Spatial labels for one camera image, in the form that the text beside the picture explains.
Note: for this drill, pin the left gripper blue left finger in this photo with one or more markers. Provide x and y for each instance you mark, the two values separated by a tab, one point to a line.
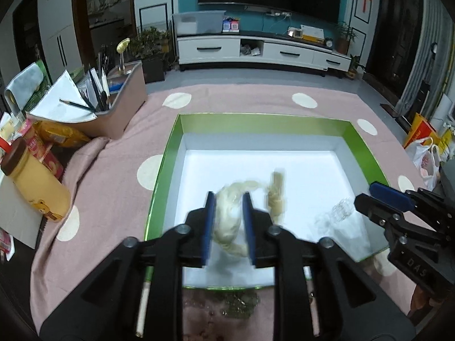
201	222

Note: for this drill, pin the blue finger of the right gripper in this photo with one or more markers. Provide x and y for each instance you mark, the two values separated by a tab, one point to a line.
390	196
376	211

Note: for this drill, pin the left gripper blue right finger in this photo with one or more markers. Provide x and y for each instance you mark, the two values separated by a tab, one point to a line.
261	235

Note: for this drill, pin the cream white wristwatch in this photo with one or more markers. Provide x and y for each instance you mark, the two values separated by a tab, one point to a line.
228	215

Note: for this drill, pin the white plastic shopping bag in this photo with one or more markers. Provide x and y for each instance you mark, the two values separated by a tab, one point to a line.
424	154

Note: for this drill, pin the green cardboard box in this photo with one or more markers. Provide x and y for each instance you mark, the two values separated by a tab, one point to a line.
325	161

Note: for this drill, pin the pink storage bin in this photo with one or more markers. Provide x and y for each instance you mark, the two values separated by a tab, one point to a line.
112	123

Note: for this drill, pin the yellow snack bag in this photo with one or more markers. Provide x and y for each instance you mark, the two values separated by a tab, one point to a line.
64	136

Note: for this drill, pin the yellow bear drink bottle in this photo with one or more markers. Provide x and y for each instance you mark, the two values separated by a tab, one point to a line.
39	187

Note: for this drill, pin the small potted plant right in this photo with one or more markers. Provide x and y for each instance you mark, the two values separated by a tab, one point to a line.
346	34

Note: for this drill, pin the white tv cabinet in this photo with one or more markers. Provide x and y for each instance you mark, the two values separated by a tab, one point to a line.
258	50

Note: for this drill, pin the white cardboard box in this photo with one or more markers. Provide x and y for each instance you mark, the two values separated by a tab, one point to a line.
17	216

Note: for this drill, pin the potted green plant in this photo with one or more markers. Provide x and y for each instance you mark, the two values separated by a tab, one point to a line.
153	48

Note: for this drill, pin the clear plastic storage box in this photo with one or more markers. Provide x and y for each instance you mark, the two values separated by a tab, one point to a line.
198	23

